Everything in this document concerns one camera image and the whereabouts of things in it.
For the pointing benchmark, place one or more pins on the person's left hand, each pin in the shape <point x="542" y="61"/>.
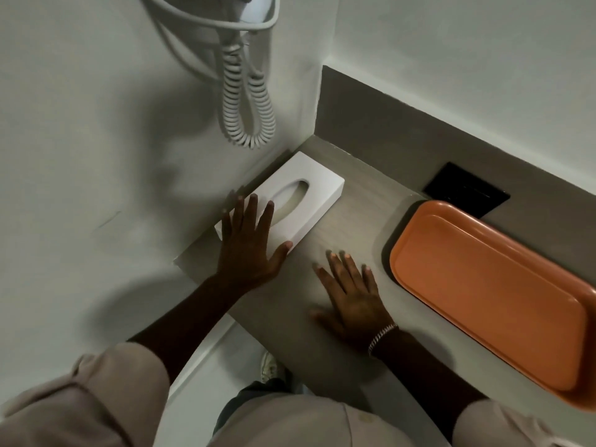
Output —
<point x="246" y="258"/>

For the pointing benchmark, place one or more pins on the person's right hand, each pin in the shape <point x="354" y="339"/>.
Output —
<point x="358" y="309"/>

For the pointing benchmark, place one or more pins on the person's left middle finger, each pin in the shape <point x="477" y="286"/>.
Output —
<point x="251" y="214"/>

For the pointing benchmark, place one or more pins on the person's right middle finger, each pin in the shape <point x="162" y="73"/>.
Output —
<point x="339" y="269"/>

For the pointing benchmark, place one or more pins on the person's right little finger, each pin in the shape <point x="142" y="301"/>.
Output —
<point x="370" y="283"/>

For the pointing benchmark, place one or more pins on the person's left thumb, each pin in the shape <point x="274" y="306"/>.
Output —
<point x="281" y="256"/>

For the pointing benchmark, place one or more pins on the person's right thumb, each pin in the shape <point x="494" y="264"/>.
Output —
<point x="323" y="318"/>

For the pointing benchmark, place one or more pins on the person's left little finger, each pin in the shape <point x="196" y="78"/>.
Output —
<point x="226" y="226"/>

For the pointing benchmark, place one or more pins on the white tissue box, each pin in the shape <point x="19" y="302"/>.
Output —
<point x="316" y="188"/>

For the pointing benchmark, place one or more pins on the person's right forearm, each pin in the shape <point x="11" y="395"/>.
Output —
<point x="428" y="381"/>

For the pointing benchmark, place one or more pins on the person's left forearm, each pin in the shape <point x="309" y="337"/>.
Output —
<point x="186" y="325"/>

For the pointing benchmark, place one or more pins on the white shoe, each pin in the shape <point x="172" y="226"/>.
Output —
<point x="271" y="367"/>

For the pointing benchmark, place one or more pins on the dark blue jeans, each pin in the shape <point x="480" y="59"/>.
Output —
<point x="254" y="393"/>

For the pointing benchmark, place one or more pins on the orange plastic tray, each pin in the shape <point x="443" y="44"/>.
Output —
<point x="489" y="293"/>

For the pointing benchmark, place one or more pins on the beige shirt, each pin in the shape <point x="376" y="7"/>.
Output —
<point x="93" y="405"/>

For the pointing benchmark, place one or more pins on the black wall socket plate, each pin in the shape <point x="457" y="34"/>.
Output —
<point x="465" y="188"/>

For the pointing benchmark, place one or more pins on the white wall hair dryer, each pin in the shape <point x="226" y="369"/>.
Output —
<point x="219" y="6"/>

